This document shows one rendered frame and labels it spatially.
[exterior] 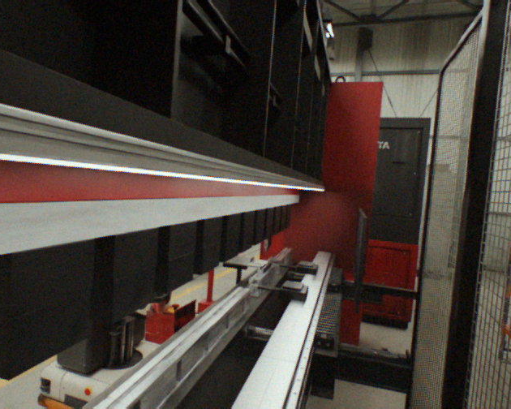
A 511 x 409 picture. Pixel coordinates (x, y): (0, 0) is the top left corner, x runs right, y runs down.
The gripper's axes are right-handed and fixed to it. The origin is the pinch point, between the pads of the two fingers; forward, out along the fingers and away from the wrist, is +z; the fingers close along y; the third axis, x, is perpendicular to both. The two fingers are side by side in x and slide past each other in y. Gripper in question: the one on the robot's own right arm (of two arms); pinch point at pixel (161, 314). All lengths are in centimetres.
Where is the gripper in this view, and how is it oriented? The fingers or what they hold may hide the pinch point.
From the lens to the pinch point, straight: 187.5
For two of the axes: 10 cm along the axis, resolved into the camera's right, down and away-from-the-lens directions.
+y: 9.2, -1.6, -3.5
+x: 3.5, -0.4, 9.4
